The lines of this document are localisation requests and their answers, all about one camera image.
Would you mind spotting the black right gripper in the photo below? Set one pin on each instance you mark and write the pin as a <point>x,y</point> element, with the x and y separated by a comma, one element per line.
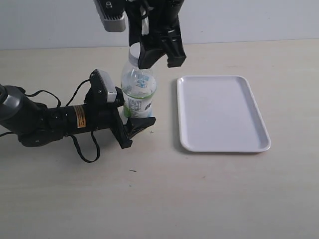
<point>155,25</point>

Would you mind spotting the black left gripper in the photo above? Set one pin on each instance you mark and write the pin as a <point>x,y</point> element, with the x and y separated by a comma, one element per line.
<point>107,116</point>

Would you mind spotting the white bottle cap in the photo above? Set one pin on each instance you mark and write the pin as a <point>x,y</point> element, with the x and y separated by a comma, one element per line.
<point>134,54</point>

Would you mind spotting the clear plastic drink bottle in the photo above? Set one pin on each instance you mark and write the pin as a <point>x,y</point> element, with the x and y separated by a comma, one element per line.
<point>138,87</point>

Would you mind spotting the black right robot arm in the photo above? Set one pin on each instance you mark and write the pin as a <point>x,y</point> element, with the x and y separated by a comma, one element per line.
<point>154,24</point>

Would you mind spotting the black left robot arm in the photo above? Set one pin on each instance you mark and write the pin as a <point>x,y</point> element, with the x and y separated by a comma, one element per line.
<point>37,125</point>

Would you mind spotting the white rectangular plastic tray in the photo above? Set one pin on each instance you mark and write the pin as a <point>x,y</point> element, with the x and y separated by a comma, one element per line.
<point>219,114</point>

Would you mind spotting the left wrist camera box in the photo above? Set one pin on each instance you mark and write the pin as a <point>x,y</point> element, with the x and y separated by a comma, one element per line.
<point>102,87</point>

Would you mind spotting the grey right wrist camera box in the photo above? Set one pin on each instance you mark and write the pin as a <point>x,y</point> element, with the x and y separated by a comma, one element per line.
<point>111,13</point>

